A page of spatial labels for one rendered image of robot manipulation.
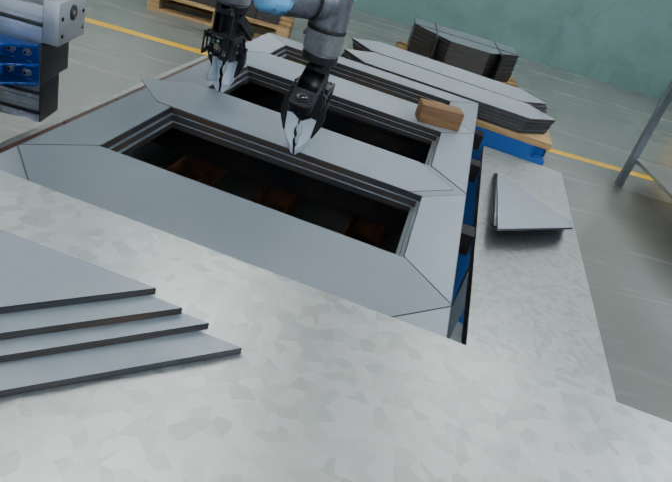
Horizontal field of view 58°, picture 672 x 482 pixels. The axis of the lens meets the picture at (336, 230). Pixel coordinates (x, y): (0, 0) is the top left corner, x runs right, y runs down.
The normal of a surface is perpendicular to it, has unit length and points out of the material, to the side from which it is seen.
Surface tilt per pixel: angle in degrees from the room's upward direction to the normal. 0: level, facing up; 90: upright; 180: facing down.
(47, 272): 0
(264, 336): 0
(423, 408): 0
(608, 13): 90
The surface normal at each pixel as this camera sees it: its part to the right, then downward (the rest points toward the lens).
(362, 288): 0.26, -0.84
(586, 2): -0.05, 0.49
